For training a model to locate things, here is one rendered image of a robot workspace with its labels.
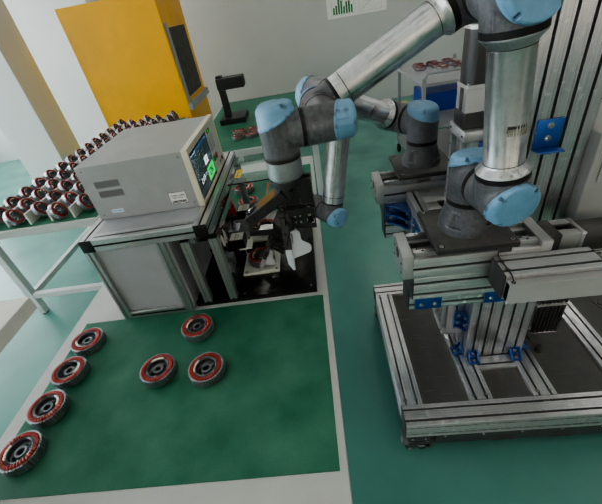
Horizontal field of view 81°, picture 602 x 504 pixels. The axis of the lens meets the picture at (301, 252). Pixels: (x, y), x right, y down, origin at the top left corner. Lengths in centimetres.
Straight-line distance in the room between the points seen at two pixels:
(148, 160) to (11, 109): 410
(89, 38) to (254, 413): 471
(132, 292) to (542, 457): 176
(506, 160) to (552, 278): 41
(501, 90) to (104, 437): 129
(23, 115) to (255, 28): 346
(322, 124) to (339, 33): 588
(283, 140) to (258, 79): 594
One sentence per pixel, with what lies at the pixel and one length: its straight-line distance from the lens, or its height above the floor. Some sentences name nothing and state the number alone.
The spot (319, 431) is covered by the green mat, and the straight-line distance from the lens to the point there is 103.
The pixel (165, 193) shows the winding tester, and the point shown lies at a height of 118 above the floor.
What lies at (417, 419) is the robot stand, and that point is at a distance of 164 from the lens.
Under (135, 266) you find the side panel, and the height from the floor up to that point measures 98.
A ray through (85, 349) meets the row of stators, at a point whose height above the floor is 78.
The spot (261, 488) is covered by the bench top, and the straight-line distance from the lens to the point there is 100.
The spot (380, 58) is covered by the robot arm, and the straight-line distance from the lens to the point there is 86.
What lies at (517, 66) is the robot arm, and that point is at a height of 150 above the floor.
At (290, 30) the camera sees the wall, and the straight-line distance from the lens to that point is 654.
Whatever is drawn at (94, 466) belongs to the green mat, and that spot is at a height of 75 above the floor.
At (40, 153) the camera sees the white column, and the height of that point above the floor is 63.
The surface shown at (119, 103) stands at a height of 93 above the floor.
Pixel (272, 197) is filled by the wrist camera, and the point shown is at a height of 132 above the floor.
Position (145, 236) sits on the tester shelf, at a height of 110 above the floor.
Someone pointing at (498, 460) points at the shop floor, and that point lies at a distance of 188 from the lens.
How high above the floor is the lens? 166
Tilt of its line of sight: 35 degrees down
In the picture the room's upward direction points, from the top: 11 degrees counter-clockwise
